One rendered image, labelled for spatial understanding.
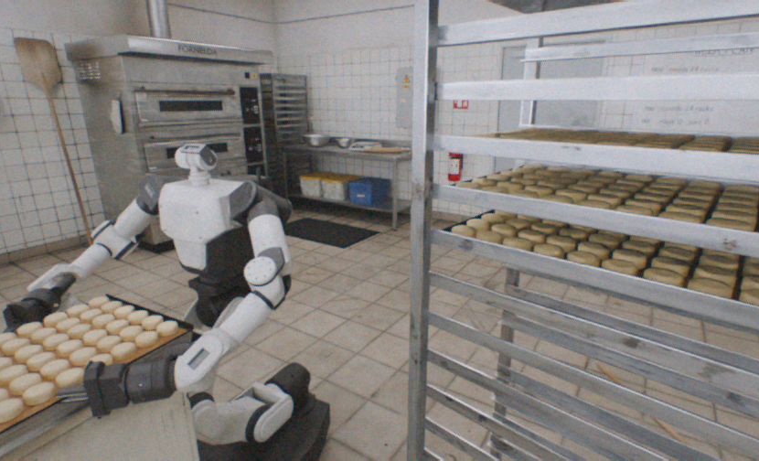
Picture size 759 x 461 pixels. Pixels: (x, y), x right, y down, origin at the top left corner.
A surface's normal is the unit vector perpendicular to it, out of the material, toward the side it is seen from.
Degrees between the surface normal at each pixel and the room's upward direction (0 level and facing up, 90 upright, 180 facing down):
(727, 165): 90
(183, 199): 46
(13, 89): 90
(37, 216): 90
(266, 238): 35
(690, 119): 90
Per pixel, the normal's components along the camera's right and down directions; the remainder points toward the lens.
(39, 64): 0.84, 0.00
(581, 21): -0.66, 0.22
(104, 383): 0.29, 0.29
